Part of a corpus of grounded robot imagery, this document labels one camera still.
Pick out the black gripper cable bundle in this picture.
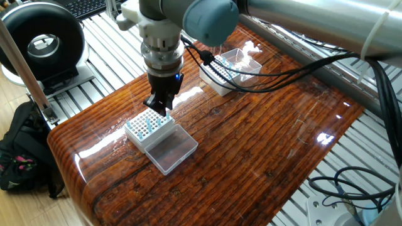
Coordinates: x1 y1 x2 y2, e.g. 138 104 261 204
180 34 402 167

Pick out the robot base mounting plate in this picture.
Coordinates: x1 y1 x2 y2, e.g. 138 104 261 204
306 194 365 226

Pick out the clear plastic holder lid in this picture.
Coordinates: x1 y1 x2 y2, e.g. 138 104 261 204
144 124 199 176
220 48 263 83

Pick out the black keyboard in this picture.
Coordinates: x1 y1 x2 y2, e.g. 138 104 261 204
53 0 126 21

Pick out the black backpack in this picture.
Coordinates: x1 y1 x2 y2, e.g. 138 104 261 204
0 100 65 199

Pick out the glossy wood grain board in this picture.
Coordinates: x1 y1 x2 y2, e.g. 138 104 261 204
46 18 366 226

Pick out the white pipette tip holder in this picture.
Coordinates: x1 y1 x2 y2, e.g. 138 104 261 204
198 55 242 97
124 108 176 154

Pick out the aluminium frame post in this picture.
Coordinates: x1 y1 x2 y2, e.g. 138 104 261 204
105 0 123 24
0 18 60 125

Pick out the grey device base plate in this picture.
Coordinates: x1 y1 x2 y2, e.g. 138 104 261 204
1 40 96 99

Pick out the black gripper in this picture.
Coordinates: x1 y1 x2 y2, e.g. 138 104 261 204
143 72 185 117

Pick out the black ring-shaped device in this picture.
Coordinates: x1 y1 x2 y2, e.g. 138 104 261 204
0 1 86 95

